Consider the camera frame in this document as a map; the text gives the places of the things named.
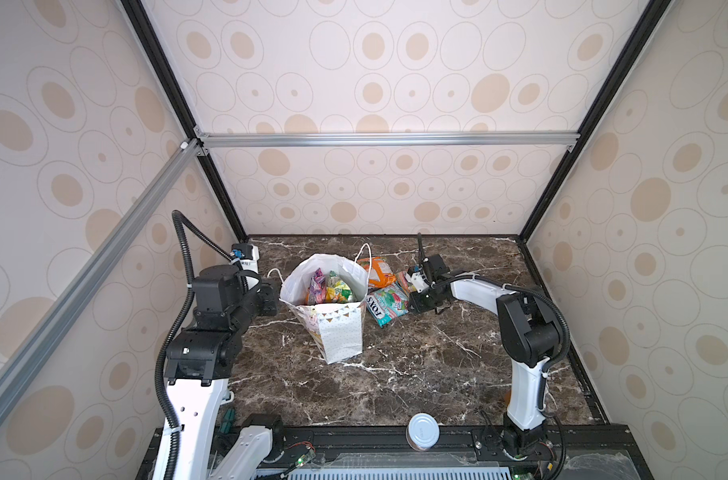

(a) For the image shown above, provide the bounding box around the white round cap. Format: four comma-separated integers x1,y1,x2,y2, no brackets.
406,413,440,452

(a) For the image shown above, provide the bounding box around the orange snack packet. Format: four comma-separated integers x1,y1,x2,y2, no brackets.
367,257,397,290

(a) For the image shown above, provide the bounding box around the horizontal aluminium bar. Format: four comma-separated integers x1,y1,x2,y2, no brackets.
199,130,580,149

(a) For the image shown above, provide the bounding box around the purple snack packet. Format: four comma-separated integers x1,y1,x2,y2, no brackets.
306,268,327,305

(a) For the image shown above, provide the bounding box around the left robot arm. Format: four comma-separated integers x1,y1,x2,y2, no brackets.
153,210,281,479

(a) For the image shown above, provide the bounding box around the pink Fox's candy packet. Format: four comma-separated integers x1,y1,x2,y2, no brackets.
396,271,416,294

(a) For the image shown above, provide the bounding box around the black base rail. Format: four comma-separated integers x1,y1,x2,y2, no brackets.
132,423,656,480

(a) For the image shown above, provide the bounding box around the white paper bag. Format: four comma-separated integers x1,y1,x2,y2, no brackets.
270,243,373,364

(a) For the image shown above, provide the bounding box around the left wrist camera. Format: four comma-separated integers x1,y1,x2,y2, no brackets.
228,243,262,293

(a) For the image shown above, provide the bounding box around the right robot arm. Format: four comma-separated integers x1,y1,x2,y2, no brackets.
408,236,571,458

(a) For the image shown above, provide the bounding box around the diagonal aluminium bar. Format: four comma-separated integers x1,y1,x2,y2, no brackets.
0,138,201,426

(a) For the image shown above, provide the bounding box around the teal Fox's candy packet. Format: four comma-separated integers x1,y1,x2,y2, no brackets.
365,284,409,327

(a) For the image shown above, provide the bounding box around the green snack packet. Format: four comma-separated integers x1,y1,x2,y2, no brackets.
325,271,354,304

